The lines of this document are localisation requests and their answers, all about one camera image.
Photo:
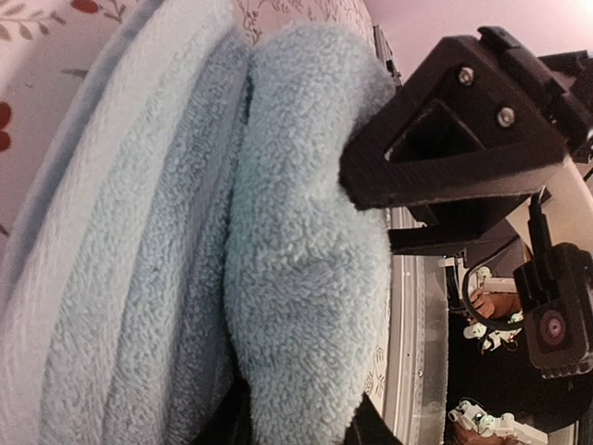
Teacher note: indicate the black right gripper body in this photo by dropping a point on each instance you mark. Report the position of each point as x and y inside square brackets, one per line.
[560, 85]

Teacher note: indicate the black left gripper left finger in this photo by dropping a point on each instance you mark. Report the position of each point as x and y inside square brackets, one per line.
[231, 423]

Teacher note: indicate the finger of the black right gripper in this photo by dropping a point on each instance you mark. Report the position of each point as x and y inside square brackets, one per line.
[458, 128]
[450, 226]

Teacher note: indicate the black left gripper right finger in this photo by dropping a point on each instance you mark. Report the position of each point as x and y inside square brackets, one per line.
[368, 427]

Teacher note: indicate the light blue towel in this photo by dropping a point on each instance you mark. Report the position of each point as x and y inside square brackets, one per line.
[208, 241]

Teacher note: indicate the operator hand with controller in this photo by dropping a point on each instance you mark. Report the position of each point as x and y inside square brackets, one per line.
[495, 306]

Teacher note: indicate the aluminium front rail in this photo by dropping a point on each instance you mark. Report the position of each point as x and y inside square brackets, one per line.
[414, 403]

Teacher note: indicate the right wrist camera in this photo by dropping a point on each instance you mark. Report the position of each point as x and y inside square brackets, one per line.
[555, 290]

